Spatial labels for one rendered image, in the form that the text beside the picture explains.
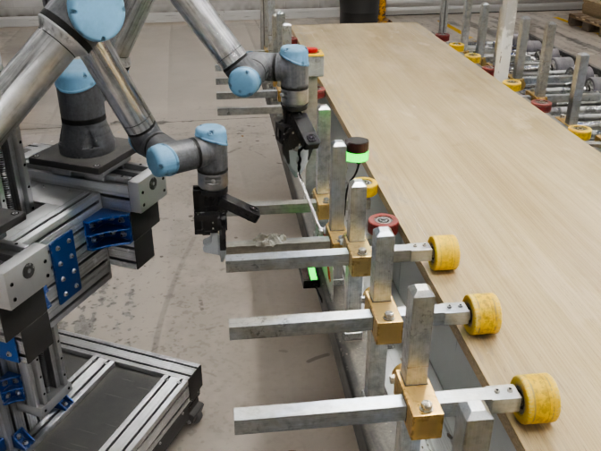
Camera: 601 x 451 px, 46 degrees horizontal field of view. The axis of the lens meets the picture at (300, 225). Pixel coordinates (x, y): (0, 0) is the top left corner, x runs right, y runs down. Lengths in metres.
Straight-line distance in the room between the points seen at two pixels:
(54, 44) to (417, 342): 0.87
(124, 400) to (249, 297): 1.01
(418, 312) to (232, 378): 1.70
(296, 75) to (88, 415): 1.22
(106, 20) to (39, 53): 0.14
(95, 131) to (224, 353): 1.24
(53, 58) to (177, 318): 1.83
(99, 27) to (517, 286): 1.02
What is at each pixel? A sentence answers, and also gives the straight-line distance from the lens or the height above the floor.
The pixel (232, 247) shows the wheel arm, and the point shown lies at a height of 0.86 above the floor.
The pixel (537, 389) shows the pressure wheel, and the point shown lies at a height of 0.98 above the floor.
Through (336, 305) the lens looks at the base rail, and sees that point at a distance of 1.85.
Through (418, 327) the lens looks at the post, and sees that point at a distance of 1.12.
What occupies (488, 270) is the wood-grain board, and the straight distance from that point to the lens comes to 1.67.
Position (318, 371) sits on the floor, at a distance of 2.75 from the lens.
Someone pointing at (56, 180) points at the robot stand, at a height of 0.96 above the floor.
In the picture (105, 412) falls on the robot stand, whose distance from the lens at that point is 2.34.
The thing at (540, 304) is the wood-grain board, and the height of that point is 0.90.
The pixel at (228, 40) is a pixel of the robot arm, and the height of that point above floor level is 1.35.
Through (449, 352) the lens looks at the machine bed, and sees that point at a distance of 1.67.
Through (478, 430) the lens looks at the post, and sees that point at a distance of 0.92.
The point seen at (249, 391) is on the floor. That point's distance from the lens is 2.67.
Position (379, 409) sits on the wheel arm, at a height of 0.96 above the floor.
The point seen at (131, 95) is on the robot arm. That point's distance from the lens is 1.68.
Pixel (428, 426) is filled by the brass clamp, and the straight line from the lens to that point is 1.15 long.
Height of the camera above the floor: 1.72
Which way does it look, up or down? 27 degrees down
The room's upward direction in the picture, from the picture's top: straight up
